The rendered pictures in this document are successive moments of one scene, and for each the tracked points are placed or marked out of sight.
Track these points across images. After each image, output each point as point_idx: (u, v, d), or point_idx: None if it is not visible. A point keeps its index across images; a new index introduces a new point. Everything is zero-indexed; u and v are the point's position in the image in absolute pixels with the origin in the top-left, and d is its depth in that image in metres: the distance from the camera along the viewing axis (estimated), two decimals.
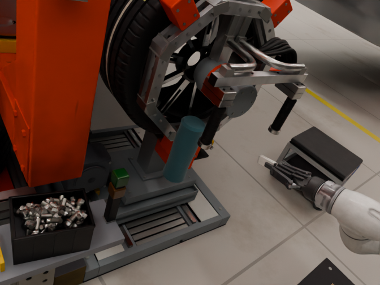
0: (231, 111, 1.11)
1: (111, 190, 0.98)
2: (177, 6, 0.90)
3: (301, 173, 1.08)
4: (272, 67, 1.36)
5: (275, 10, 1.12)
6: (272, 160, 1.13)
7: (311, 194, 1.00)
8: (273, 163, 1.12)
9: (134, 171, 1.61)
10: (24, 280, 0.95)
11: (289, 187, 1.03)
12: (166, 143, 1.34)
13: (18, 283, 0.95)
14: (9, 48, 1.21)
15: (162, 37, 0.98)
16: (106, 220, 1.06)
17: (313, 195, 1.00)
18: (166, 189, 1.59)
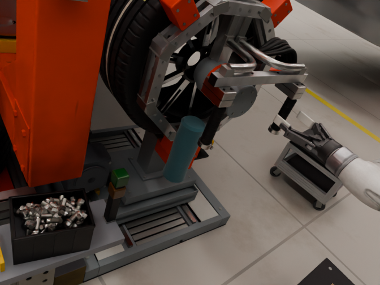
0: (231, 111, 1.11)
1: (111, 190, 0.98)
2: (177, 6, 0.90)
3: None
4: (272, 67, 1.36)
5: (275, 10, 1.12)
6: (283, 130, 1.12)
7: None
8: (309, 126, 1.20)
9: (134, 171, 1.61)
10: (24, 280, 0.95)
11: None
12: (166, 143, 1.34)
13: (18, 283, 0.95)
14: (9, 48, 1.21)
15: (162, 37, 0.98)
16: (106, 220, 1.06)
17: None
18: (166, 189, 1.59)
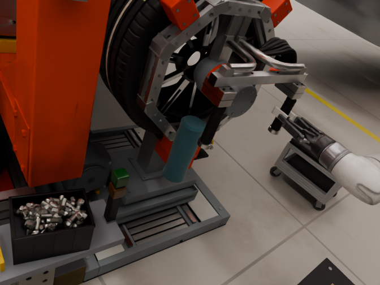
0: (231, 111, 1.11)
1: (111, 190, 0.98)
2: (177, 6, 0.90)
3: None
4: (272, 67, 1.36)
5: (275, 10, 1.13)
6: (281, 121, 1.18)
7: None
8: None
9: (134, 171, 1.61)
10: (24, 280, 0.95)
11: (323, 134, 1.15)
12: (166, 143, 1.34)
13: (18, 283, 0.95)
14: (9, 48, 1.21)
15: (162, 37, 0.98)
16: (106, 220, 1.06)
17: None
18: (166, 189, 1.59)
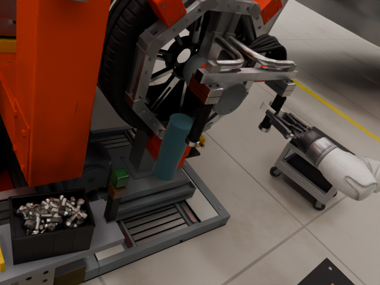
0: (220, 108, 1.10)
1: (111, 190, 0.98)
2: (162, 1, 0.89)
3: None
4: (263, 65, 1.35)
5: (264, 7, 1.12)
6: (269, 116, 1.17)
7: None
8: (279, 116, 1.19)
9: (125, 169, 1.60)
10: (24, 280, 0.95)
11: (310, 130, 1.15)
12: (156, 141, 1.33)
13: (18, 283, 0.95)
14: (9, 48, 1.21)
15: (148, 33, 0.97)
16: (106, 220, 1.06)
17: None
18: (158, 188, 1.58)
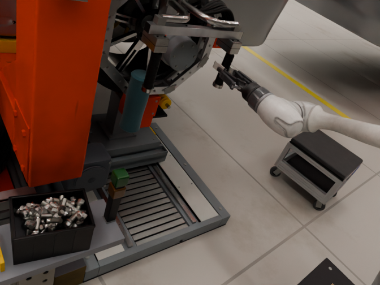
0: (174, 63, 1.26)
1: (111, 190, 0.98)
2: None
3: None
4: None
5: None
6: (220, 73, 1.33)
7: None
8: None
9: (102, 132, 1.76)
10: (24, 280, 0.95)
11: None
12: (125, 99, 1.49)
13: (18, 283, 0.95)
14: (9, 48, 1.21)
15: None
16: (106, 220, 1.06)
17: None
18: (130, 147, 1.74)
